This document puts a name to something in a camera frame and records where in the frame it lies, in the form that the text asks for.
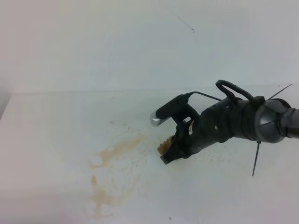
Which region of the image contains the black camera cable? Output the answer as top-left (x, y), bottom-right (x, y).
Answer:
top-left (185, 91), bottom-right (221, 102)

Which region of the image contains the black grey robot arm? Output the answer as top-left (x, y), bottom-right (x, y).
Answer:
top-left (150, 80), bottom-right (299, 164)

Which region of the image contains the green stained rag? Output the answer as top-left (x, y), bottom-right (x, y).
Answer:
top-left (157, 136), bottom-right (174, 155)

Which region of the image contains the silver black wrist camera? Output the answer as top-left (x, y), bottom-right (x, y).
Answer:
top-left (150, 93), bottom-right (199, 126)

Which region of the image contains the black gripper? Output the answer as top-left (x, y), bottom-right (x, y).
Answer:
top-left (160, 118), bottom-right (208, 165)

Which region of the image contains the brown coffee puddle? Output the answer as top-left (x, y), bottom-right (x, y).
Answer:
top-left (89, 135), bottom-right (146, 220)

